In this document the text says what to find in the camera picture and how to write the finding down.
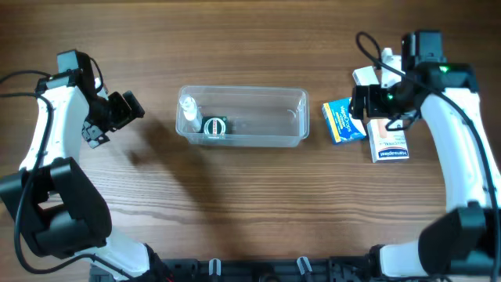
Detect white green medicine box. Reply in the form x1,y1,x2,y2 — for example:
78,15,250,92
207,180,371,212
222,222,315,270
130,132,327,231
352,66,380,86

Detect green Zam-Buk ointment box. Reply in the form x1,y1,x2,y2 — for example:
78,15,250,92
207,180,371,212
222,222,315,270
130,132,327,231
200,116,230,138

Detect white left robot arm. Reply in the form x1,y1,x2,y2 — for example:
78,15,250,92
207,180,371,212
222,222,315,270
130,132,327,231
1,49,168,281

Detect clear plastic container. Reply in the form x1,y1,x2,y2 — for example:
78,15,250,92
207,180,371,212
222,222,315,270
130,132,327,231
175,85,309,147

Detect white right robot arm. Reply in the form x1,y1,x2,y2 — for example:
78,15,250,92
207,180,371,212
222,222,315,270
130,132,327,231
349,30,500,281

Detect small clear white bottle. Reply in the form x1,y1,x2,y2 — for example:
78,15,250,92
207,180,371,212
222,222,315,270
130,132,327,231
179,95,203,133

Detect blue VapoDrops lozenge box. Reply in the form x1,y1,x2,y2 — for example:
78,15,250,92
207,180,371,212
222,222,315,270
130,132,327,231
322,98,367,145

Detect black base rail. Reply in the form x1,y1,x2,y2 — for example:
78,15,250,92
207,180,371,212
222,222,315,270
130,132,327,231
163,256,374,282

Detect white Hansaplast plaster box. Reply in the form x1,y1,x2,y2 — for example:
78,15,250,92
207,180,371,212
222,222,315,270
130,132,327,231
367,119,409,163

